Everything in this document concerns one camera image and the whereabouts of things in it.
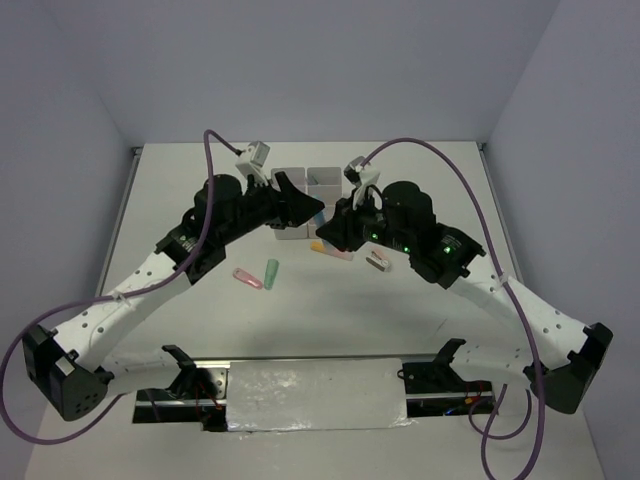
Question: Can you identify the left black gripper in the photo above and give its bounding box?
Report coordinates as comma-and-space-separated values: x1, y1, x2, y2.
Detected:
219, 172, 325, 245

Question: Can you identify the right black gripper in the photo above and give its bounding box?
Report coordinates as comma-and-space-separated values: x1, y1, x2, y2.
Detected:
315, 187, 413, 254

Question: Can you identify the orange pink highlighter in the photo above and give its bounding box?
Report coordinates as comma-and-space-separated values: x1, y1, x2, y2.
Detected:
310, 241, 354, 261

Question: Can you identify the blue highlighter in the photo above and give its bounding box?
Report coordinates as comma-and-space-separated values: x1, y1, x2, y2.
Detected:
313, 211, 326, 227

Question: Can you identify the pink stapler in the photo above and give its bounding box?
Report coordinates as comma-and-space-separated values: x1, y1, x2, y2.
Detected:
366, 249, 391, 272

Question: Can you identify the green highlighter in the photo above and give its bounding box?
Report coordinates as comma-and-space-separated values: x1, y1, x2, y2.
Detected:
263, 258, 279, 290

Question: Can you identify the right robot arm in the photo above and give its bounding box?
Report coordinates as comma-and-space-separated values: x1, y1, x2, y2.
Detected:
317, 181, 613, 414

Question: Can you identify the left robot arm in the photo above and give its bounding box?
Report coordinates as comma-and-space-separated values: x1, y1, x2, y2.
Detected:
22, 172, 325, 421

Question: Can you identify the right white organizer tray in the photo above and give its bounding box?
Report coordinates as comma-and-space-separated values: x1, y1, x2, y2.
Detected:
306, 167, 343, 221

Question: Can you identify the silver foil cover plate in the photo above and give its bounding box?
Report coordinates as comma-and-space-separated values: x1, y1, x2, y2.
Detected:
226, 358, 409, 432

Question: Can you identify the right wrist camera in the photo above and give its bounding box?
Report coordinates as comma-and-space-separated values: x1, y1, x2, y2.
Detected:
343, 156, 380, 210

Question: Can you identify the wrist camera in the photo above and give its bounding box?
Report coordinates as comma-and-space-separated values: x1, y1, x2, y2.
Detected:
343, 156, 380, 210
235, 141, 270, 186

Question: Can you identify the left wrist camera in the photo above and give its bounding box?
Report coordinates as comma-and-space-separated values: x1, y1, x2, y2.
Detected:
235, 141, 270, 186

